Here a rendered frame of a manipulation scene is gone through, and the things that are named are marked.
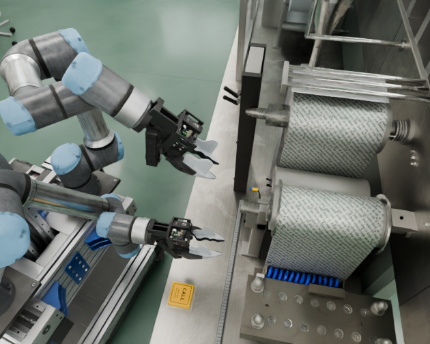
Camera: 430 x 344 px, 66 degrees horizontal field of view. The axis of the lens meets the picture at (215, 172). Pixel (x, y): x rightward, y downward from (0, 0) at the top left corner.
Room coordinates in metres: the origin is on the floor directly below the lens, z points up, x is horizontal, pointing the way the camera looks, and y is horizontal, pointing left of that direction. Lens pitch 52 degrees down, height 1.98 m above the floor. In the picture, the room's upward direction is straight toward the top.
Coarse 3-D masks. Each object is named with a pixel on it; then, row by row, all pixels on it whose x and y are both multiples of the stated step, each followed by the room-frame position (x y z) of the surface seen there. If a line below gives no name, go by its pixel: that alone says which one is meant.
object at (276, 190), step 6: (276, 186) 0.48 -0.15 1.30; (276, 192) 0.45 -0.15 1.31; (276, 198) 0.44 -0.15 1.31; (276, 204) 0.42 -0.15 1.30; (276, 210) 0.41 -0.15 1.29; (384, 210) 0.40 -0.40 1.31; (384, 216) 0.39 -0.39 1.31; (270, 222) 0.40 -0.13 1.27; (384, 222) 0.38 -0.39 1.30; (270, 228) 0.39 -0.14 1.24; (384, 228) 0.36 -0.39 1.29
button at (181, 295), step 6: (174, 282) 0.37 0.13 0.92; (174, 288) 0.35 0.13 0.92; (180, 288) 0.35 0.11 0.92; (186, 288) 0.35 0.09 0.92; (192, 288) 0.35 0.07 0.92; (174, 294) 0.33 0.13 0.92; (180, 294) 0.33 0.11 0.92; (186, 294) 0.33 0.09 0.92; (192, 294) 0.34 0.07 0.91; (168, 300) 0.31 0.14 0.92; (174, 300) 0.31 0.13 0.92; (180, 300) 0.31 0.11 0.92; (186, 300) 0.31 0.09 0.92; (180, 306) 0.30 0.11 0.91; (186, 306) 0.29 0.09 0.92
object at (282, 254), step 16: (272, 240) 0.38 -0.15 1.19; (272, 256) 0.38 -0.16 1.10; (288, 256) 0.37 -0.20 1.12; (304, 256) 0.37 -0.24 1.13; (320, 256) 0.36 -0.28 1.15; (336, 256) 0.35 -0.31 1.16; (352, 256) 0.35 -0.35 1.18; (304, 272) 0.36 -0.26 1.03; (320, 272) 0.35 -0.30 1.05; (336, 272) 0.35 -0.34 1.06
